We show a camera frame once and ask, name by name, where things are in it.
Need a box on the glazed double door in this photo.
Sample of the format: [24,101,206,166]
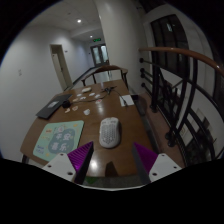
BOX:
[90,43,110,67]

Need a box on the white side door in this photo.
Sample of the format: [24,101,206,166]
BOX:
[49,43,73,91]

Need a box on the wooden armchair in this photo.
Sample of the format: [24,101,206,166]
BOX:
[80,64,130,89]

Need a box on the white notebook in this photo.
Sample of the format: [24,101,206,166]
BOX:
[119,94,135,108]

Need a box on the green printed mouse pad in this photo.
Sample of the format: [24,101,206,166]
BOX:
[32,120,85,163]

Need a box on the black closed laptop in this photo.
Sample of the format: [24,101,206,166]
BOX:
[35,93,73,120]

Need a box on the white perforated computer mouse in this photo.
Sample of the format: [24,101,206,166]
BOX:
[98,116,122,149]

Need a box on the black railing with wooden handrail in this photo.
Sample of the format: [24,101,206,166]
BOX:
[138,46,224,168]

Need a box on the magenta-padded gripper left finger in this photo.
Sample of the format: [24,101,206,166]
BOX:
[41,141,95,185]

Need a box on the small black box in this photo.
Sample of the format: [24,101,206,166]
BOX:
[61,99,72,109]

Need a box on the dark framed window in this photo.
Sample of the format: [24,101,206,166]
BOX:
[149,14,191,81]

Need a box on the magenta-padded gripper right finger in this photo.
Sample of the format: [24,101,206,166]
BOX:
[132,142,183,185]

